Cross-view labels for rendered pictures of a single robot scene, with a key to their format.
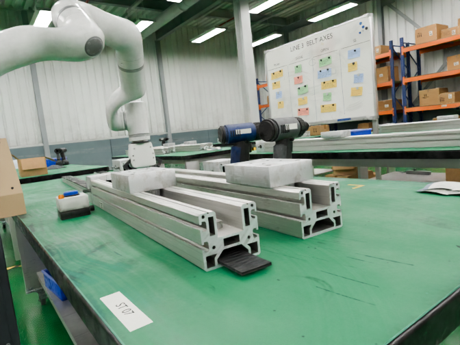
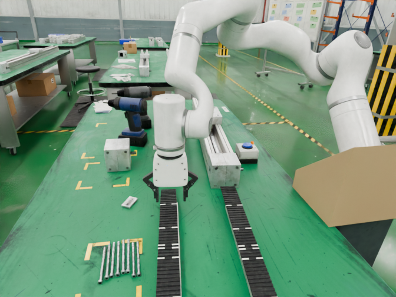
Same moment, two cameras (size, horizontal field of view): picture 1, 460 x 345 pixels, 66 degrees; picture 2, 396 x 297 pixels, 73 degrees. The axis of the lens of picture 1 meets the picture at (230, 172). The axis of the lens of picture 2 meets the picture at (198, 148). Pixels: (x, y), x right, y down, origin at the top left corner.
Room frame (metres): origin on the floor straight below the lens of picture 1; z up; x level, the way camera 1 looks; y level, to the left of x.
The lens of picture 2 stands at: (2.04, 0.71, 1.32)
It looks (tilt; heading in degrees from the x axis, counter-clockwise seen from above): 26 degrees down; 205
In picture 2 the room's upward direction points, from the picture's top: 2 degrees clockwise
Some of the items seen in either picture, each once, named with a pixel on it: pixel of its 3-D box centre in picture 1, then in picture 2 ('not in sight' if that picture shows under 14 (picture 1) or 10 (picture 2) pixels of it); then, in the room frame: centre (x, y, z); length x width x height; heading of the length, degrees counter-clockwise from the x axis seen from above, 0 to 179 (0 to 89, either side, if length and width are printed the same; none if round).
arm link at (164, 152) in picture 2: (139, 137); (169, 147); (1.45, 0.35, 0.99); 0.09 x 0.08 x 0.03; 121
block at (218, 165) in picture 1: (218, 173); (121, 154); (1.32, 0.04, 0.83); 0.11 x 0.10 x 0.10; 128
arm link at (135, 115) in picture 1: (135, 118); (171, 120); (1.45, 0.36, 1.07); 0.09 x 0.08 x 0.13; 105
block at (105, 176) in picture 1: (100, 188); (226, 170); (1.23, 0.45, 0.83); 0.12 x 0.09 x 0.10; 121
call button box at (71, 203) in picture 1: (75, 204); (244, 152); (1.04, 0.46, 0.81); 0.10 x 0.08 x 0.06; 121
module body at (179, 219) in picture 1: (145, 204); (207, 126); (0.86, 0.21, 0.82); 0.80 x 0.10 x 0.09; 31
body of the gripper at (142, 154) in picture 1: (141, 153); (170, 166); (1.45, 0.35, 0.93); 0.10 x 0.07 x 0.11; 121
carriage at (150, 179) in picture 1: (142, 184); (208, 117); (0.86, 0.21, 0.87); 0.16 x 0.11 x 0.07; 31
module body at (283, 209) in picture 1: (212, 190); not in sight; (0.96, 0.05, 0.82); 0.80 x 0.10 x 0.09; 31
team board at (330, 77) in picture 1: (318, 122); not in sight; (4.11, -1.08, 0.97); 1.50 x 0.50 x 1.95; 36
